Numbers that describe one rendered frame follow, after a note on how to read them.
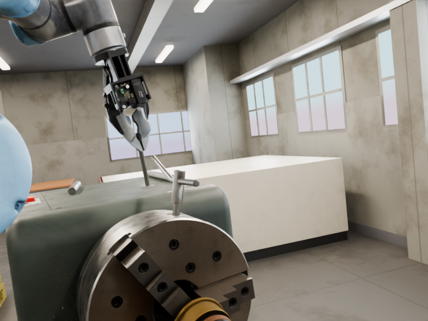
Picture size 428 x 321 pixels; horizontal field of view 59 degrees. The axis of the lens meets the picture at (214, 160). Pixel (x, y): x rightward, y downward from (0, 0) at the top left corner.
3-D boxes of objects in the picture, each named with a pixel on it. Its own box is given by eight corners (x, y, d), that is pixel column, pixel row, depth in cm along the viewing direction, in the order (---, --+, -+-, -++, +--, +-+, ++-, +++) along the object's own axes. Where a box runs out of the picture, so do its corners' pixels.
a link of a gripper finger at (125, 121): (135, 155, 78) (120, 112, 76) (128, 155, 83) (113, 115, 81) (149, 150, 79) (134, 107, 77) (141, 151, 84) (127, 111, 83)
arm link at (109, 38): (81, 41, 79) (118, 33, 83) (89, 63, 80) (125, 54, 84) (86, 31, 73) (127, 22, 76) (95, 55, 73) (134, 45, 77)
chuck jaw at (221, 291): (185, 282, 72) (239, 263, 77) (190, 307, 72) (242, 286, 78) (211, 302, 62) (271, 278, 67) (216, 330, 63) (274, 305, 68)
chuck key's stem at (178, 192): (181, 231, 72) (186, 171, 72) (171, 231, 71) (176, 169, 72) (178, 229, 74) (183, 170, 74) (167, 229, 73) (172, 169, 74)
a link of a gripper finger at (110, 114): (116, 136, 80) (101, 96, 79) (114, 137, 82) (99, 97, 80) (137, 129, 82) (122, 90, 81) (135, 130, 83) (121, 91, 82)
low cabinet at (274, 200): (349, 239, 445) (342, 157, 438) (115, 292, 363) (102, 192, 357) (270, 211, 641) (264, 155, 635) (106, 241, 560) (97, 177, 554)
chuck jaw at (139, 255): (151, 299, 69) (108, 255, 65) (171, 279, 71) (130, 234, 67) (173, 323, 59) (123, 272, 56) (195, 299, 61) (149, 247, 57)
